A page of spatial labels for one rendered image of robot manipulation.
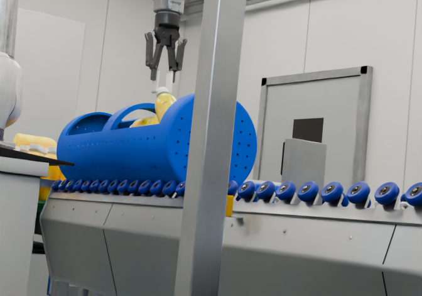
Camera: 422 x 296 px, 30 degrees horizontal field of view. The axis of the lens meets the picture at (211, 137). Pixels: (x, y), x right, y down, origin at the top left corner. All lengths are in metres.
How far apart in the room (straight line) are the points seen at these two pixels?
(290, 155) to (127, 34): 6.35
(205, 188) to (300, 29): 5.68
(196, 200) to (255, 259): 0.28
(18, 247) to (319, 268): 0.97
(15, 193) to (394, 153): 4.28
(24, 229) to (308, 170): 0.82
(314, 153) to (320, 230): 0.31
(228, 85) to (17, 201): 0.89
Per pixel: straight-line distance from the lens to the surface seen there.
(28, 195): 2.18
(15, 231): 2.17
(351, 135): 6.33
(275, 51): 7.23
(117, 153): 2.34
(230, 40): 1.47
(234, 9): 1.48
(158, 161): 2.11
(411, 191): 1.35
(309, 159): 1.76
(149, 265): 2.13
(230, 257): 1.73
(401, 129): 6.08
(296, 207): 1.58
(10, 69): 2.27
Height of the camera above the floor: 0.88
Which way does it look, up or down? 6 degrees up
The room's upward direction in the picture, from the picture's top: 6 degrees clockwise
